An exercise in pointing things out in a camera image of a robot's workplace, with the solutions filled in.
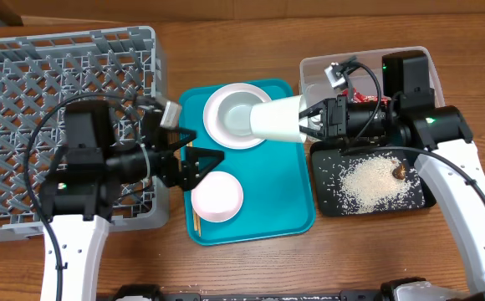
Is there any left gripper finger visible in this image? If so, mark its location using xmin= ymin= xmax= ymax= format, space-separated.
xmin=166 ymin=127 xmax=197 ymax=154
xmin=181 ymin=146 xmax=225 ymax=191

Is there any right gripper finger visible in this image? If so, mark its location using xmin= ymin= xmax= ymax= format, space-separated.
xmin=299 ymin=125 xmax=326 ymax=140
xmin=299 ymin=99 xmax=329 ymax=121

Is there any red snack wrapper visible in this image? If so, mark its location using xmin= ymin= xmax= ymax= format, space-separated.
xmin=353 ymin=92 xmax=391 ymax=104

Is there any white cup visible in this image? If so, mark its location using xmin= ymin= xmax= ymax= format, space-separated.
xmin=250 ymin=95 xmax=308 ymax=143

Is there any grey-green bowl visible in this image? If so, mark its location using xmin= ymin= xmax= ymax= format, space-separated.
xmin=218 ymin=91 xmax=261 ymax=136

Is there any white rice pile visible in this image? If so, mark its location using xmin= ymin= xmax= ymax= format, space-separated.
xmin=321 ymin=152 xmax=421 ymax=214

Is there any brown food scrap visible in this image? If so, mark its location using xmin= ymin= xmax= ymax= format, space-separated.
xmin=392 ymin=163 xmax=406 ymax=181

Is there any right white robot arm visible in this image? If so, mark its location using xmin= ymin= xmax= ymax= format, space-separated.
xmin=300 ymin=48 xmax=485 ymax=300

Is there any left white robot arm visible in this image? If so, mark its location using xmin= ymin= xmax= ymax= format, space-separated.
xmin=35 ymin=99 xmax=224 ymax=300

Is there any black waste tray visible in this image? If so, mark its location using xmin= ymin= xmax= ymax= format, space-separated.
xmin=309 ymin=140 xmax=438 ymax=218

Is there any grey dishwasher rack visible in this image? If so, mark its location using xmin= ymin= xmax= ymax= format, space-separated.
xmin=0 ymin=26 xmax=167 ymax=242

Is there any clear plastic bin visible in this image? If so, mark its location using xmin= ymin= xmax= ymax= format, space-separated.
xmin=299 ymin=46 xmax=446 ymax=107

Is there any small pink-white plate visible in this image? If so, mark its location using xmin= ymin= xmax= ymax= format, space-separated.
xmin=191 ymin=171 xmax=244 ymax=222

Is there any large white plate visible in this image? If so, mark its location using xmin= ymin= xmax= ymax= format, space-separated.
xmin=203 ymin=83 xmax=271 ymax=150

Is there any left wooden chopstick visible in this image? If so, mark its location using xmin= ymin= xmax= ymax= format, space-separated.
xmin=192 ymin=209 xmax=199 ymax=232

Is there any wooden chopstick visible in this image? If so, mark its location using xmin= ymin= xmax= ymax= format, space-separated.
xmin=194 ymin=212 xmax=202 ymax=237
xmin=192 ymin=209 xmax=199 ymax=232

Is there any right wooden chopstick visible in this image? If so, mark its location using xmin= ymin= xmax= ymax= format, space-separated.
xmin=194 ymin=212 xmax=202 ymax=237

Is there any teal plastic tray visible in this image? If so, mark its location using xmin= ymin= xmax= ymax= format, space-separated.
xmin=179 ymin=85 xmax=316 ymax=246

